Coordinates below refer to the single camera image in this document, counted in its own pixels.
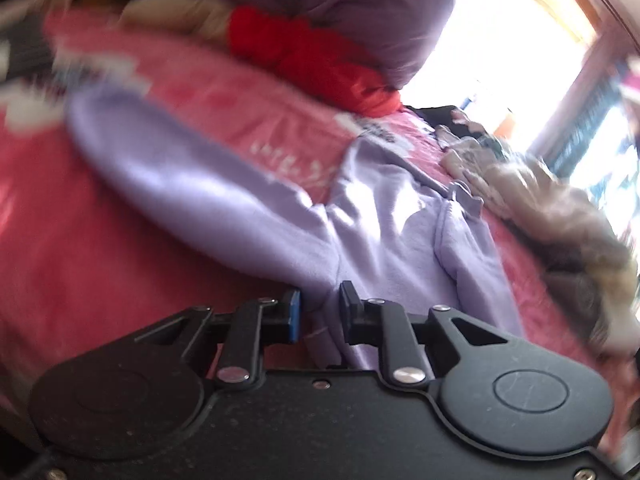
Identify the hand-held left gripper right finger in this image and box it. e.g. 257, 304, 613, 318
339, 281, 511, 390

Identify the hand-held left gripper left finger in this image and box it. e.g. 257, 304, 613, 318
132, 287, 303, 391

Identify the lavender hoodie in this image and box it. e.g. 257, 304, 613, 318
65, 82, 526, 368

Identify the white floral printed garment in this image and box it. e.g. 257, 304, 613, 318
432, 120, 516, 221

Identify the pink floral blanket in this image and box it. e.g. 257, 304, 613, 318
0, 10, 640, 461

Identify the dark garment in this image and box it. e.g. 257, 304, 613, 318
402, 105, 476, 136

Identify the grey ribbed garment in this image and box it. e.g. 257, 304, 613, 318
540, 240, 626, 346

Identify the beige fleece garment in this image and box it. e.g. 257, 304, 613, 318
480, 152, 636, 281

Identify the red quilt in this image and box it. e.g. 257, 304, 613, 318
227, 5, 403, 116

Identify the purple quilt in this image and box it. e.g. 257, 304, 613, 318
135, 0, 456, 91

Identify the beige plush pillow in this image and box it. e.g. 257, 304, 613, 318
120, 0, 236, 43

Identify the wooden window frame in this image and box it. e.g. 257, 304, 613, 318
482, 0, 640, 181

